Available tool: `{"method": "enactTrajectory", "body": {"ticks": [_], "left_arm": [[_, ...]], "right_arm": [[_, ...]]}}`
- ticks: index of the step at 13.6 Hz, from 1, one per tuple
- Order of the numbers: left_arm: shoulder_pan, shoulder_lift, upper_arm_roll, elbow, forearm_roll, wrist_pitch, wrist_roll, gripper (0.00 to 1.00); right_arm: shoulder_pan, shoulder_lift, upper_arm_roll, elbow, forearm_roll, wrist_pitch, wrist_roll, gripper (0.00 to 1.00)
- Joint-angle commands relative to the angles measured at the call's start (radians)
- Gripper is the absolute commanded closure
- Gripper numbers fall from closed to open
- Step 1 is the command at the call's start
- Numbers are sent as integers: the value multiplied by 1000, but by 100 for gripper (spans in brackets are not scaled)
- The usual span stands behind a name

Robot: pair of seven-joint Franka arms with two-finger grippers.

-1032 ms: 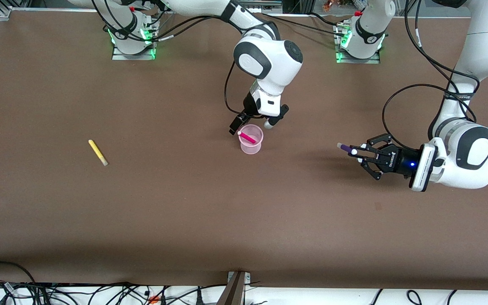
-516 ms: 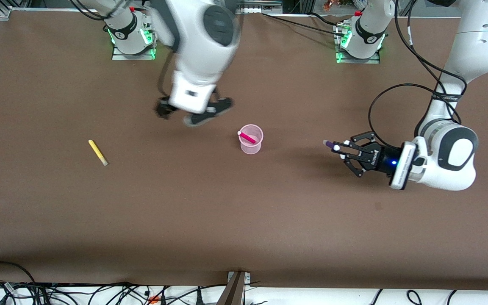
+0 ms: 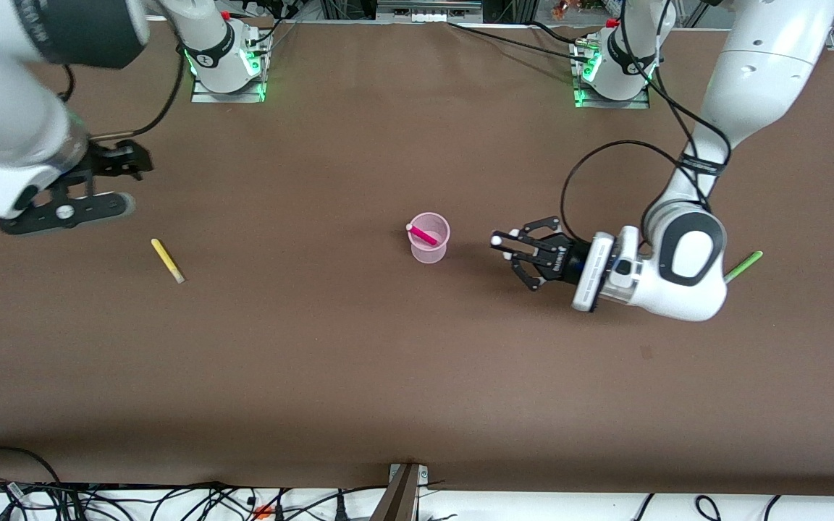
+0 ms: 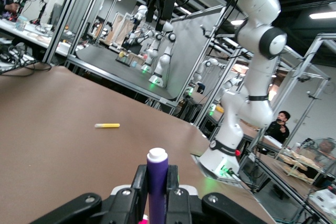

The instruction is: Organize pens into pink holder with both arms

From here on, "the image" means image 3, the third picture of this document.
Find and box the dark table leg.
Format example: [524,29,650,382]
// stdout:
[370,463,421,521]

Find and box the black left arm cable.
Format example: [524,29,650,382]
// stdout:
[560,0,735,243]

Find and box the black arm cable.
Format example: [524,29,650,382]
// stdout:
[560,0,735,243]
[59,43,188,143]

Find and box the grey power strip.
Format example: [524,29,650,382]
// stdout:
[377,0,484,22]

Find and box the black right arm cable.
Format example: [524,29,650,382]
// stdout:
[59,43,188,143]

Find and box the white plastic cup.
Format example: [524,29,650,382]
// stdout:
[408,212,451,265]

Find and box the green highlighter pen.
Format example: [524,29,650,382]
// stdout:
[723,250,764,283]

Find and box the metal table bracket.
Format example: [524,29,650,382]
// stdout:
[388,463,430,484]

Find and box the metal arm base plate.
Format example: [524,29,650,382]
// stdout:
[574,85,652,110]
[190,78,268,104]

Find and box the black cable across table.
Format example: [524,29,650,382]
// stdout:
[448,21,593,63]

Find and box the yellow highlighter pen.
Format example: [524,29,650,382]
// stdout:
[151,238,185,284]

